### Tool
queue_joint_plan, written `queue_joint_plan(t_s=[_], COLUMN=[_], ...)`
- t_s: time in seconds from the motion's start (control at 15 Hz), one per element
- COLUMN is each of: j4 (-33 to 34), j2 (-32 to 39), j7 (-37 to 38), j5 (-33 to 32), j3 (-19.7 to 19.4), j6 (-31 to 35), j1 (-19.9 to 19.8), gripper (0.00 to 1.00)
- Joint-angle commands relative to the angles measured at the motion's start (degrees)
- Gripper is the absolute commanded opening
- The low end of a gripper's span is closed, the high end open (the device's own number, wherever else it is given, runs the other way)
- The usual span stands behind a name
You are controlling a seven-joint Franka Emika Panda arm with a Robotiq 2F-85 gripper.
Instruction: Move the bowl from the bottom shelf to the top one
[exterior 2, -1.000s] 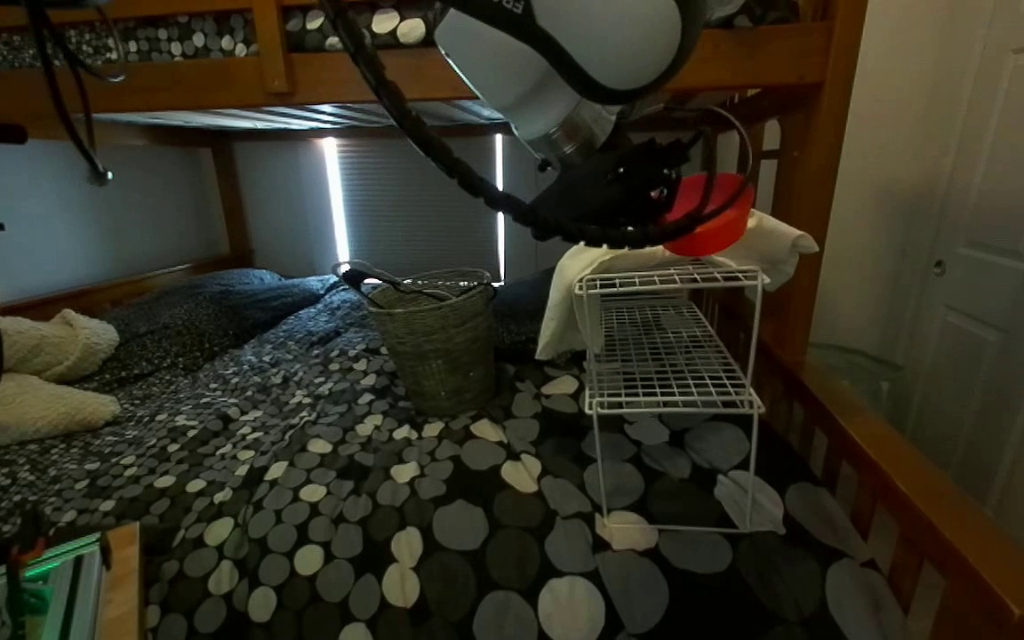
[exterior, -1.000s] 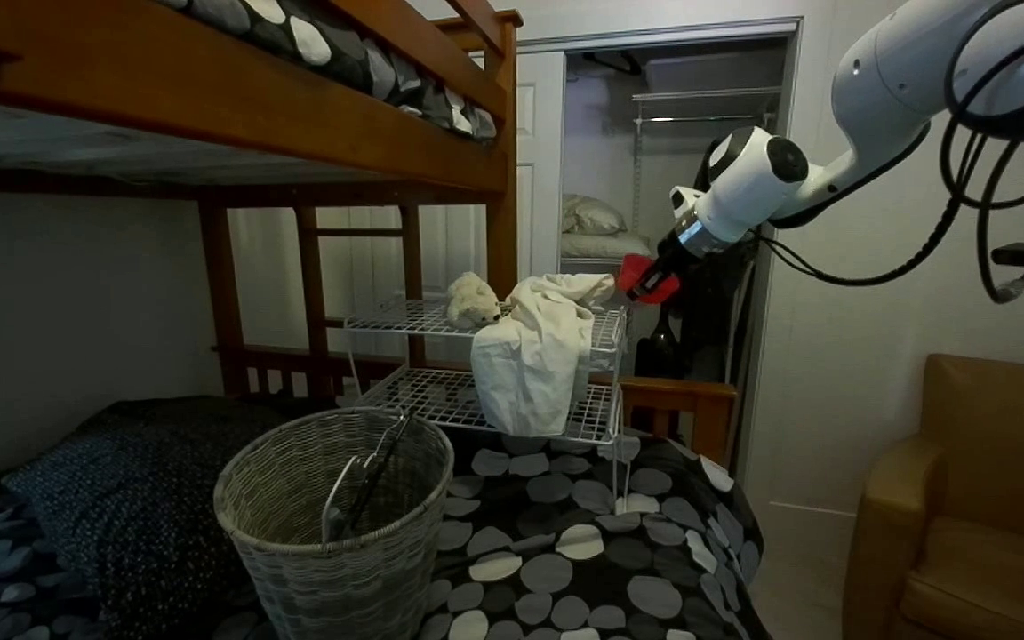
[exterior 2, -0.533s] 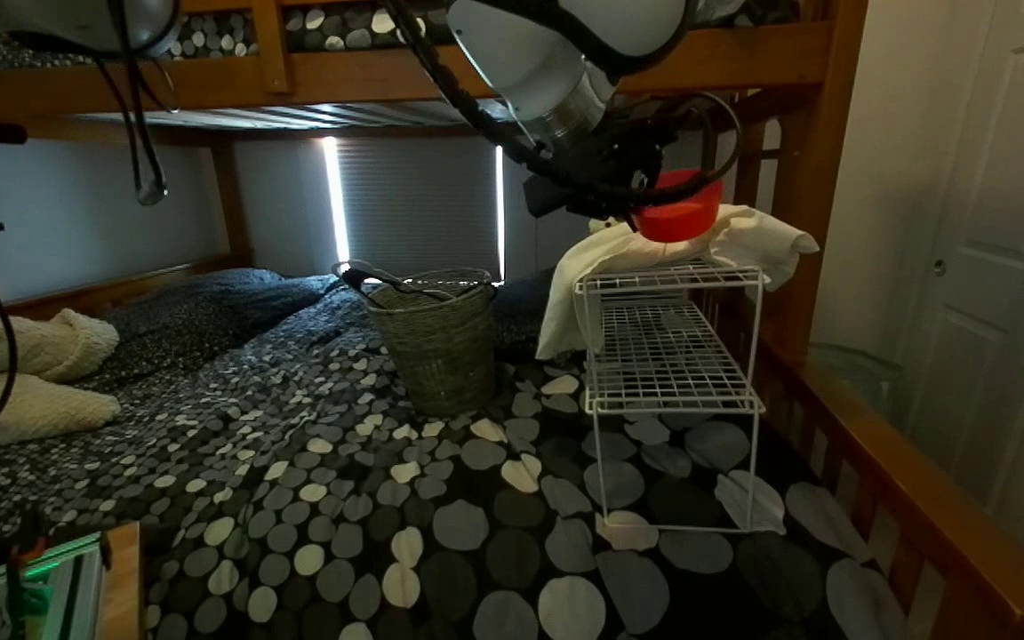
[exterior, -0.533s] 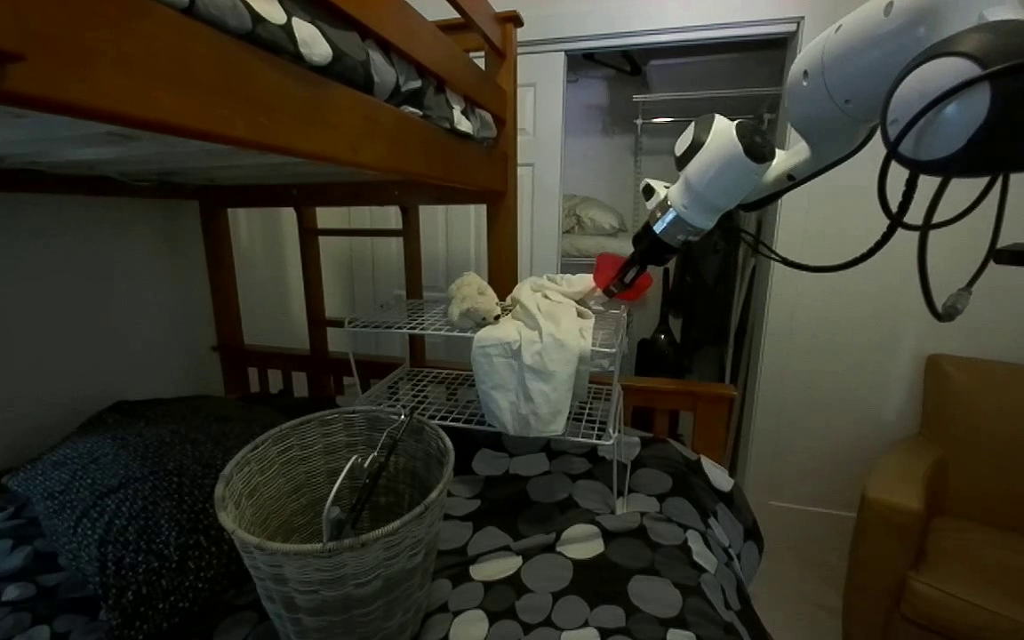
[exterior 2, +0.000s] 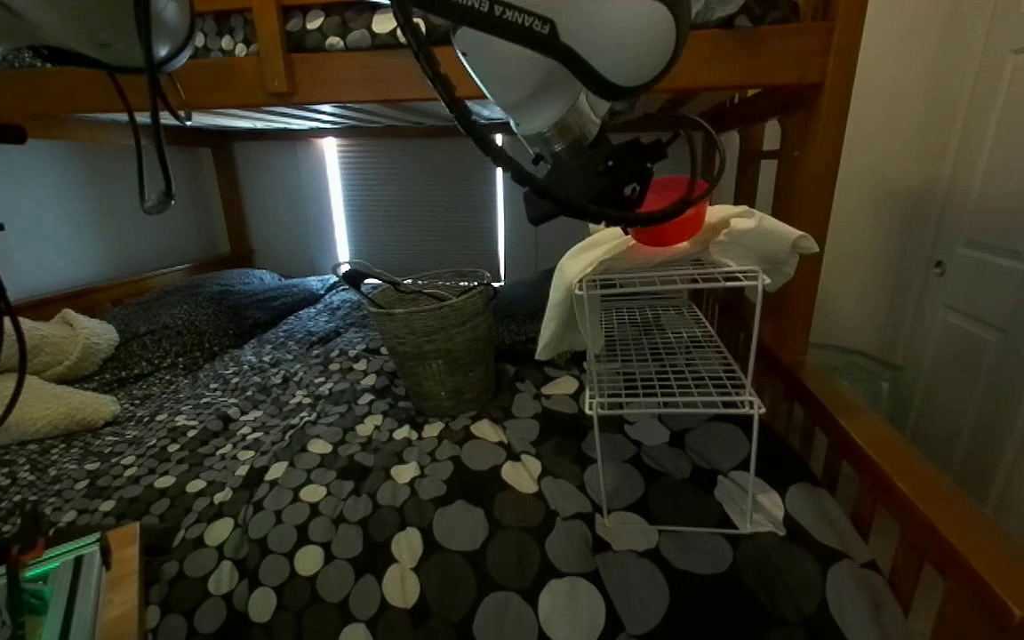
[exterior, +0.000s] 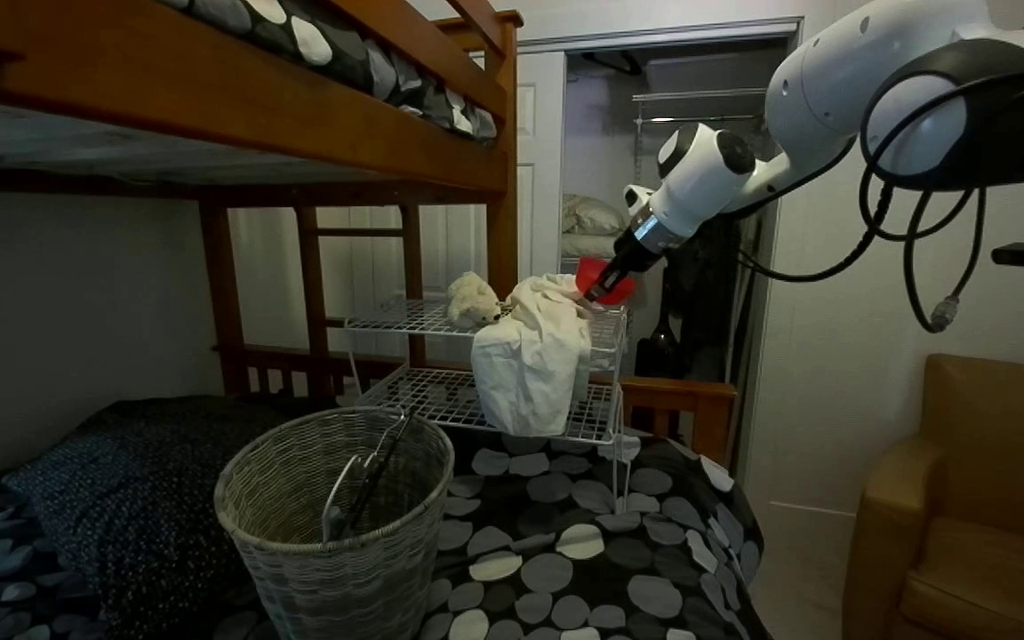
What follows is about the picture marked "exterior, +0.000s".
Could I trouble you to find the cream plush toy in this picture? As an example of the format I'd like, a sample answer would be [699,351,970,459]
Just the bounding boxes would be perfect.
[443,266,503,335]

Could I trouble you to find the red bowl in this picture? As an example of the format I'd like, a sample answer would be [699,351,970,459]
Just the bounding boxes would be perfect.
[572,253,638,315]

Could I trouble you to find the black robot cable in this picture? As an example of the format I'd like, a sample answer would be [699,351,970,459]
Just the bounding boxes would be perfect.
[737,138,894,290]
[859,68,1024,340]

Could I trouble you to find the white crumpled cloth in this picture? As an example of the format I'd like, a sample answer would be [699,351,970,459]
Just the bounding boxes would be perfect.
[470,273,598,443]

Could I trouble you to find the dotted bunk mattress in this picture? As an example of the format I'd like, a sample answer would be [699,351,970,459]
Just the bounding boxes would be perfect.
[161,0,503,145]

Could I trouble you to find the white panel door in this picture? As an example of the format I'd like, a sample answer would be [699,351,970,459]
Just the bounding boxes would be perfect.
[516,46,572,281]

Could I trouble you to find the tan armchair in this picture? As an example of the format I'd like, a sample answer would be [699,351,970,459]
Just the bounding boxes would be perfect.
[842,351,1024,640]

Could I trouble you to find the black duvet with large dots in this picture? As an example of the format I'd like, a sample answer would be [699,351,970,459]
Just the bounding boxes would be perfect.
[415,430,771,640]

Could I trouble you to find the wooden bunk bed frame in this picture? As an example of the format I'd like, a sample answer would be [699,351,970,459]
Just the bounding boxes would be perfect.
[0,0,743,470]

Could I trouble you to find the grey woven basket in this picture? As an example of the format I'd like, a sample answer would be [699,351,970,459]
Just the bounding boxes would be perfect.
[209,405,459,640]

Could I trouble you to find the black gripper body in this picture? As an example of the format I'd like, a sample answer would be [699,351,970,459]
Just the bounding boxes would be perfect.
[598,235,657,300]

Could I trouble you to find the folded white linens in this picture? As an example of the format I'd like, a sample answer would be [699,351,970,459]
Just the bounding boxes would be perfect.
[558,191,629,273]

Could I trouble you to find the white wire shelf rack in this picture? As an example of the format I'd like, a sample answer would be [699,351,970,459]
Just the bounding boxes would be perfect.
[338,293,648,502]

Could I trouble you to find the dark speckled pillow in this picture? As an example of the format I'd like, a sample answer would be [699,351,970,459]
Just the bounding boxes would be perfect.
[0,396,302,637]

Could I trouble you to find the dark hanging garment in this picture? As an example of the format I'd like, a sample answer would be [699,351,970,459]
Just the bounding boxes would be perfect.
[657,219,764,385]

